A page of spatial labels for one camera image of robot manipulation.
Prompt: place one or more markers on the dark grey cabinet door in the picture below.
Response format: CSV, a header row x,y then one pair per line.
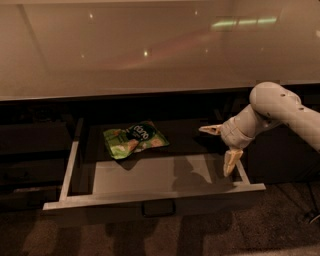
x,y
280,155

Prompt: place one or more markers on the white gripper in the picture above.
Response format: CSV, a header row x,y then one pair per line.
x,y
234,134

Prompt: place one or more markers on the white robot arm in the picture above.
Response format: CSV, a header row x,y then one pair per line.
x,y
270,105

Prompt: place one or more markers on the green snack bag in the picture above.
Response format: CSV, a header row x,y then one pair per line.
x,y
121,143

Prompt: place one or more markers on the dark grey drawer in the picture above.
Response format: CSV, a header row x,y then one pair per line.
x,y
184,178
32,138
29,172
28,198

